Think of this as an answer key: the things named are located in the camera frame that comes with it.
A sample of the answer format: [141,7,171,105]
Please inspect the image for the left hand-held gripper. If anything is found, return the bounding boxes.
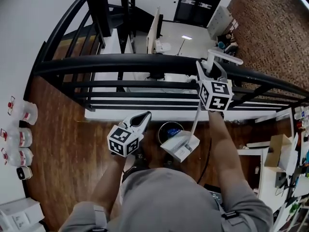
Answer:
[107,111,152,158]

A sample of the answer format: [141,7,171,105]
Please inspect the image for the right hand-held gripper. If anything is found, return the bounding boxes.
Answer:
[196,60,234,112]

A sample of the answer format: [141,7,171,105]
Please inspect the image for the black round trash can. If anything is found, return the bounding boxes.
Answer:
[157,121,187,145]

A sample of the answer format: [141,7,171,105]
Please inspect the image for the person's right forearm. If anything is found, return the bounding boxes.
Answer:
[208,109,245,196]

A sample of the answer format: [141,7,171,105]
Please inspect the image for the person's left forearm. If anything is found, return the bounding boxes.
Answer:
[90,153,136,213]

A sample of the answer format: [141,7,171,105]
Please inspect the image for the blue packet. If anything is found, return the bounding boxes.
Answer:
[167,128,183,137]

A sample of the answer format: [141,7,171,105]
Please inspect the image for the black tripod stand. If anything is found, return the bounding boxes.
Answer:
[175,39,188,57]

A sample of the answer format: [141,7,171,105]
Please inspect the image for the person's black left shoe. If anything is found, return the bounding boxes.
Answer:
[122,144,150,182]

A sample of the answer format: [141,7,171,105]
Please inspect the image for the person's black shoe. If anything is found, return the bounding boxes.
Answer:
[122,144,150,182]
[163,153,175,169]

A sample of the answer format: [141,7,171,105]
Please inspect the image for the person's black right shoe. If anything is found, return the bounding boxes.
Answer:
[163,153,175,169]

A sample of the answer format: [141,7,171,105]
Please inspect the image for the black metal railing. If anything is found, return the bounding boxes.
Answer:
[33,0,309,112]

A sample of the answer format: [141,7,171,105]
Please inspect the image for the black double door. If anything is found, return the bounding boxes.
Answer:
[173,0,229,29]

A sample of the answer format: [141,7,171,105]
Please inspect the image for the white partition panel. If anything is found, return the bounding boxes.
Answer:
[146,6,162,55]

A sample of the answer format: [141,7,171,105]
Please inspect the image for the person's grey shirt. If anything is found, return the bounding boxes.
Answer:
[57,167,274,232]

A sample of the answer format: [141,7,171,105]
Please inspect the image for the brown cardboard box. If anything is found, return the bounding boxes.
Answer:
[264,134,293,172]

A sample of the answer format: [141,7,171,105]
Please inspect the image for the black staircase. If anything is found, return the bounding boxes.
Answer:
[85,0,156,49]

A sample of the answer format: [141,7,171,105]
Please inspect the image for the clear red-label water bottle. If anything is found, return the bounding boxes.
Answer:
[6,127,33,148]
[6,148,35,167]
[18,102,39,125]

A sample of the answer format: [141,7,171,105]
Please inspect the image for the small white square device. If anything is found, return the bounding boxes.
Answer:
[16,166,33,181]

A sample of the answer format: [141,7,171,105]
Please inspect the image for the cluttered white desk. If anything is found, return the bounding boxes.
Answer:
[237,105,309,232]

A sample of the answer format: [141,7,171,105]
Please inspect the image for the white cardboard box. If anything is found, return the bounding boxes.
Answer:
[3,209,46,232]
[0,198,42,218]

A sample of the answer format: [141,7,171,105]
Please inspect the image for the black floor cable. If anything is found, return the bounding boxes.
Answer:
[197,138,213,185]

